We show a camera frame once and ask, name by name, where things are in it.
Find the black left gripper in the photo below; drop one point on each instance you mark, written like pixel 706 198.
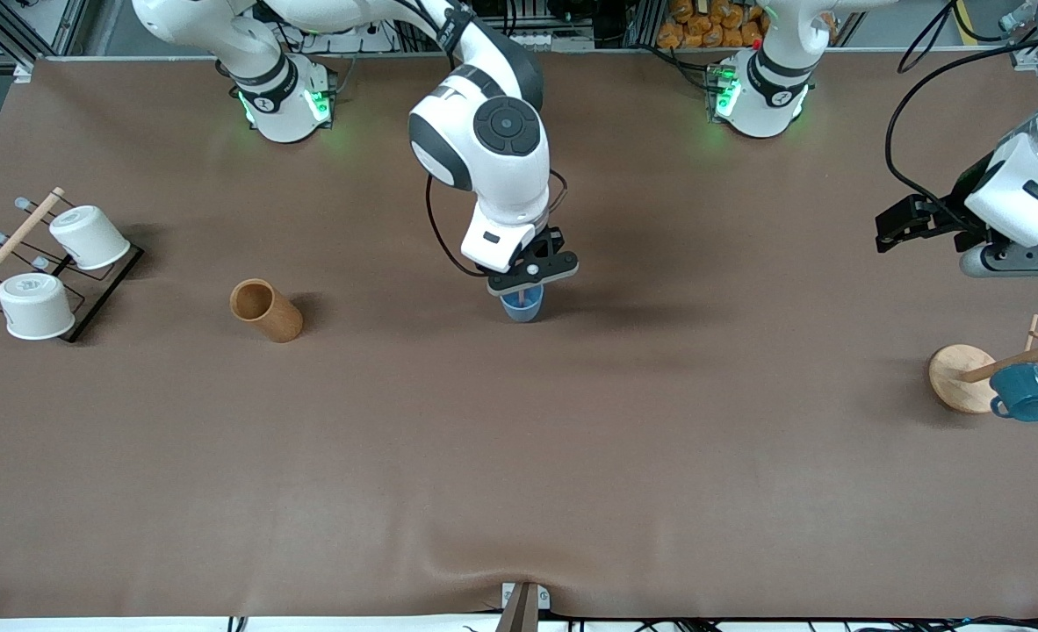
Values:
pixel 947 213

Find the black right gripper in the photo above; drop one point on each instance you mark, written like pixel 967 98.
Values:
pixel 553 239

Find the pink chopstick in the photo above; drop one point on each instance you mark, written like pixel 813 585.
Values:
pixel 522 297

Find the blue cup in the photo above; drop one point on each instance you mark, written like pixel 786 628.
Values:
pixel 523 312

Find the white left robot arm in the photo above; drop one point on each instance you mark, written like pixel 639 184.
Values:
pixel 1024 193

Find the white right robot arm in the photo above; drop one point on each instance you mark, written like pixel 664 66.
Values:
pixel 501 158

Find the bamboo chopstick holder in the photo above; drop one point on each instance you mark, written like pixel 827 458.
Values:
pixel 277 318

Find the white cup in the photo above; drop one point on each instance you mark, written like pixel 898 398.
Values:
pixel 89 237
pixel 36 307

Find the wooden mug tree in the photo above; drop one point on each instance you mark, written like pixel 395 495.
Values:
pixel 958 377

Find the table cover cloth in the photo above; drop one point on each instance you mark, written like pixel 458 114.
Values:
pixel 519 456

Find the teal mug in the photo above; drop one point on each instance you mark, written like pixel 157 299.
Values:
pixel 1024 393

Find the orange bread pile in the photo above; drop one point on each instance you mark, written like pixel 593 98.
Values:
pixel 708 26

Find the white power strip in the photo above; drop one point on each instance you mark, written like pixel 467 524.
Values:
pixel 370 37

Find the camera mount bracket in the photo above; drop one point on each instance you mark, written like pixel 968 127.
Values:
pixel 522 606

